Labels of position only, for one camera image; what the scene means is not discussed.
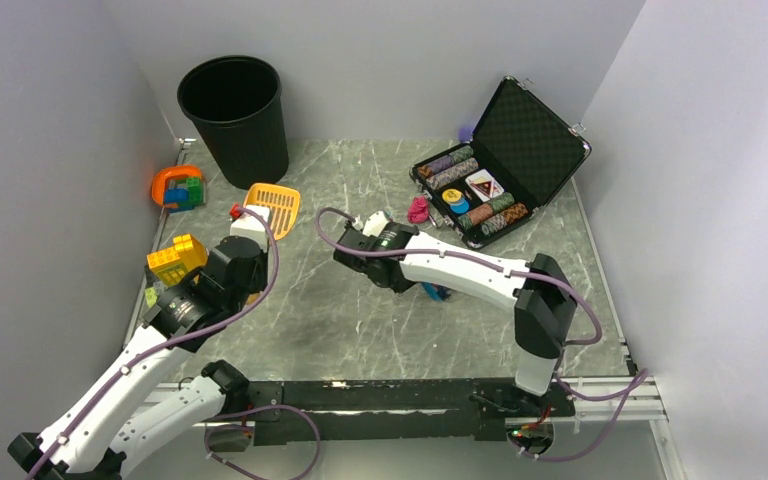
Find yellow slotted scoop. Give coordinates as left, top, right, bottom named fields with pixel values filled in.
left=243, top=183, right=302, bottom=241

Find blue hand brush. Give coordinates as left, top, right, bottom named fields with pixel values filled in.
left=420, top=282, right=451, bottom=302

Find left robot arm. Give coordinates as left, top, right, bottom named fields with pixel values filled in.
left=7, top=234, right=278, bottom=479

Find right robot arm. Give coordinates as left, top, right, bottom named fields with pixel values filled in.
left=333, top=222, right=580, bottom=416

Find yellow dealer button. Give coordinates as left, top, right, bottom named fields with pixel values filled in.
left=441, top=188, right=464, bottom=205

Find playing card deck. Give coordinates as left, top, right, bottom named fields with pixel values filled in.
left=465, top=169, right=505, bottom=202

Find black poker chip case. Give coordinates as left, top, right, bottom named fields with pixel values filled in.
left=409, top=76, right=592, bottom=249

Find blue and green toy blocks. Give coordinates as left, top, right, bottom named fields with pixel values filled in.
left=162, top=176, right=205, bottom=212

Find yellow toy block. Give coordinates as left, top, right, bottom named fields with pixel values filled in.
left=146, top=234, right=208, bottom=286

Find black plastic waste bin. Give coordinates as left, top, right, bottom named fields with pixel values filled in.
left=177, top=55, right=289, bottom=190

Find orange curved toy piece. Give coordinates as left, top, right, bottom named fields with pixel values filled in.
left=150, top=165, right=203, bottom=207

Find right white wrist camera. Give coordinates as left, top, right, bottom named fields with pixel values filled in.
left=353, top=210, right=392, bottom=237

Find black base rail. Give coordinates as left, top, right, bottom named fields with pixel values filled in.
left=210, top=377, right=576, bottom=446

